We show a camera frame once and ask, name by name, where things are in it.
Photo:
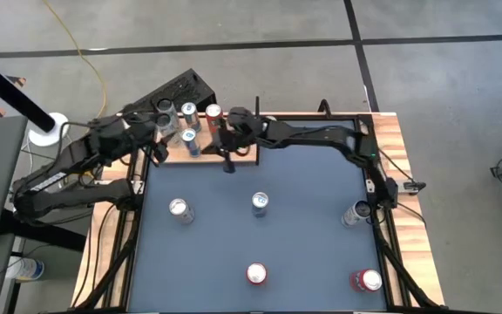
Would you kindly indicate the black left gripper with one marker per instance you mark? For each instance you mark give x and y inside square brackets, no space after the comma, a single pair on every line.
[140,128]

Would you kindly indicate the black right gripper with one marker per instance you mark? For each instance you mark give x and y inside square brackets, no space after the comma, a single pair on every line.
[246,128]

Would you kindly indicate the blue silver Red Bull can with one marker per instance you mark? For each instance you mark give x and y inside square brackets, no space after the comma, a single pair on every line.
[259,200]
[190,114]
[191,144]

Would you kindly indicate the red Fanta soda can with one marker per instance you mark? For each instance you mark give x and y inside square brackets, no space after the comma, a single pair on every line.
[256,274]
[214,118]
[371,280]

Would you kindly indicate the clear glass can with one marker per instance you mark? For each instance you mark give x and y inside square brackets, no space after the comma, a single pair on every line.
[164,106]

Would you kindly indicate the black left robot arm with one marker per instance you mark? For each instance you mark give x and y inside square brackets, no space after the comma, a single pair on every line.
[76,154]

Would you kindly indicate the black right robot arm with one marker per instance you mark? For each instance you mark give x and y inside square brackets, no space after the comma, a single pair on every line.
[312,133]

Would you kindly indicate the wooden tray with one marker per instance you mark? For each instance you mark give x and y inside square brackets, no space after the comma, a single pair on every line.
[246,156]

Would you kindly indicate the white round stand base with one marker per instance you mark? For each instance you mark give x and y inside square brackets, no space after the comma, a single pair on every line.
[57,135]

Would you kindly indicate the black pole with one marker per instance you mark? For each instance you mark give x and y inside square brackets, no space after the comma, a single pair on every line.
[11,93]

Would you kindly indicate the black desk leg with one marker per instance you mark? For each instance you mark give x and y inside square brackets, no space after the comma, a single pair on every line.
[42,233]

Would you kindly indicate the white bottle blue label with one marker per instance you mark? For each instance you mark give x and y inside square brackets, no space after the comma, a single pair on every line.
[24,269]

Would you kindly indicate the small black hub device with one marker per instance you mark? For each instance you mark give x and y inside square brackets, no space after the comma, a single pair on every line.
[413,186]

